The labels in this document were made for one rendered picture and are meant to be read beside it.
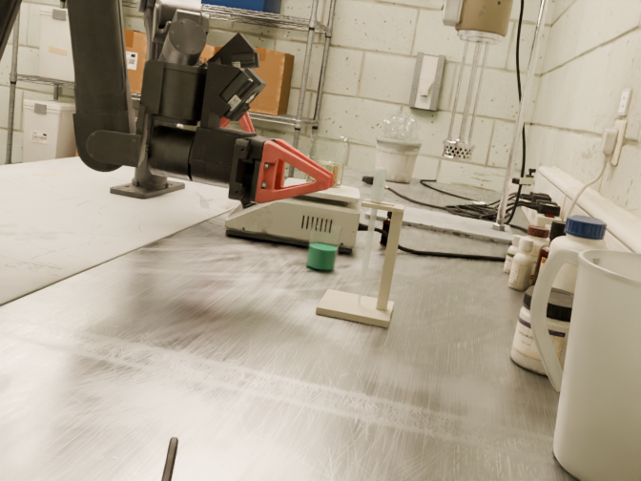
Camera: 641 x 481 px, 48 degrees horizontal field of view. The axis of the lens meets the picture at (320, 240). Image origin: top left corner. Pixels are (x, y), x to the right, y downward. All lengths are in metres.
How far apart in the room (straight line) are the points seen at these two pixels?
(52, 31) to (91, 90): 2.95
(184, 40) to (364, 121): 2.50
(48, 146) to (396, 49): 1.73
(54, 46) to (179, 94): 2.96
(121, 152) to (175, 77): 0.10
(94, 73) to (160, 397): 0.39
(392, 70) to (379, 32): 0.19
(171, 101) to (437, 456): 0.47
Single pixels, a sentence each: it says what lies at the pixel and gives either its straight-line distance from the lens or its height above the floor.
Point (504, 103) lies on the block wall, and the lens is 3.53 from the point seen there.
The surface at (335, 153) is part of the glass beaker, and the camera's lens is 1.10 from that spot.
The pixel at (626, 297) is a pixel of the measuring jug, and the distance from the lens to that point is 0.49.
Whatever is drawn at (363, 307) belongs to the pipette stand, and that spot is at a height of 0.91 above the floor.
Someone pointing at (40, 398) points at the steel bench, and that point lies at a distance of 0.54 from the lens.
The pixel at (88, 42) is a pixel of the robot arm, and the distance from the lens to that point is 0.81.
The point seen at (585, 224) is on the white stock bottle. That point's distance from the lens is 0.91.
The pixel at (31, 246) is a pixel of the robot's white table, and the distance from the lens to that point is 0.93.
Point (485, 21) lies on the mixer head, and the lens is 1.46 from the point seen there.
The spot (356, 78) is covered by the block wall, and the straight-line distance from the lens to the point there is 3.57.
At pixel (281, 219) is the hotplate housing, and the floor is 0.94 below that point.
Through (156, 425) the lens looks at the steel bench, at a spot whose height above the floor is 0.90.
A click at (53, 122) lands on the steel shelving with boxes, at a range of 3.64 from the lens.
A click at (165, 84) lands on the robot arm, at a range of 0.81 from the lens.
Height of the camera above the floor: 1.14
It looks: 12 degrees down
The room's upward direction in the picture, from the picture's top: 9 degrees clockwise
